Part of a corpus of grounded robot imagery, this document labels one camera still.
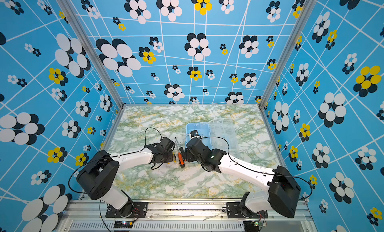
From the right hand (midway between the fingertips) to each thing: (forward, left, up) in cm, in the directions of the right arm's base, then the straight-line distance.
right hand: (189, 150), depth 80 cm
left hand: (+2, +13, -13) cm, 18 cm away
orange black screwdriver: (+1, +6, -12) cm, 13 cm away
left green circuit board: (-32, +32, -16) cm, 48 cm away
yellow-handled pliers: (-1, +10, -12) cm, 15 cm away
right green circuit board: (-32, -31, -14) cm, 46 cm away
